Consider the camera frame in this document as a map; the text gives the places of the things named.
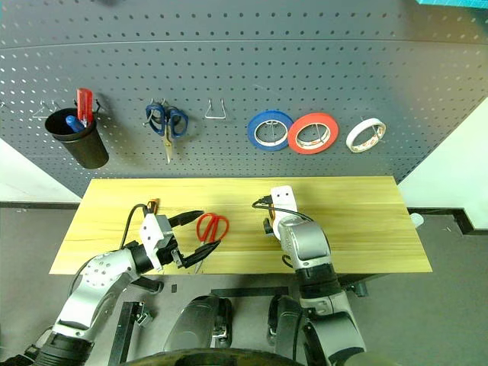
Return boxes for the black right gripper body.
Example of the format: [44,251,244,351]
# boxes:
[262,215,281,239]

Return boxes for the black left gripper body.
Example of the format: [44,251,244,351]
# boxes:
[155,214,188,271]

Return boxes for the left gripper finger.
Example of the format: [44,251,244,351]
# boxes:
[181,239,222,270]
[169,210,206,231]

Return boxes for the red tape roll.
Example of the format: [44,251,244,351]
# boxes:
[287,112,340,156]

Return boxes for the blue tape roll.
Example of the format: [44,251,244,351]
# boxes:
[246,109,294,153]

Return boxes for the white tape roll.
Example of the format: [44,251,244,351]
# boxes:
[345,117,387,154]

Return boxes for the grey metal pegboard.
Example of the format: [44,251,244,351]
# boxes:
[0,0,488,203]

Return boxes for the dark rounded shape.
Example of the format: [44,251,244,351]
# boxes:
[163,295,234,354]
[266,295,307,358]

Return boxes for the black curved rim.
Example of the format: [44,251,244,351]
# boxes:
[124,346,306,366]

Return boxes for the black plastic cup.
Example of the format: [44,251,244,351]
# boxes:
[44,108,111,169]

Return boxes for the teal cutting mat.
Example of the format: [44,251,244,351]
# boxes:
[419,0,488,7]

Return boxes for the red handled scissors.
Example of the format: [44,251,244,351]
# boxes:
[194,213,230,275]

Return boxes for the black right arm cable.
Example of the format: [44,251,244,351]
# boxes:
[251,195,314,223]

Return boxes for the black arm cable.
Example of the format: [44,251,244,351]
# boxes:
[251,195,314,223]
[120,204,152,249]

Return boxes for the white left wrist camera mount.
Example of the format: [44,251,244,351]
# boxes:
[138,213,165,274]

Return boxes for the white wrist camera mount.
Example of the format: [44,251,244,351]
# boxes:
[138,213,165,274]
[269,185,298,213]

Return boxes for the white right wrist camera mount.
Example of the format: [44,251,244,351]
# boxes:
[269,185,298,213]

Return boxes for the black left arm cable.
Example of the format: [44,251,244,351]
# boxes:
[120,204,152,249]

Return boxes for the small metal bracket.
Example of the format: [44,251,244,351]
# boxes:
[134,302,153,328]

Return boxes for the blue handled scissors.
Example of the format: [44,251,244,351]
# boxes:
[144,101,190,165]

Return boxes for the thin wire tape hook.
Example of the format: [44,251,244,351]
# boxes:
[309,122,332,148]
[262,119,282,144]
[370,120,385,144]

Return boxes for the silver wire pegboard hook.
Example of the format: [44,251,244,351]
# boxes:
[204,98,226,120]
[32,99,58,120]

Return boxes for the blue handled screwdriver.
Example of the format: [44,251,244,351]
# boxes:
[65,115,85,133]

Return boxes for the red handled screwdriver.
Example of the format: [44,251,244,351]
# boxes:
[76,88,95,129]

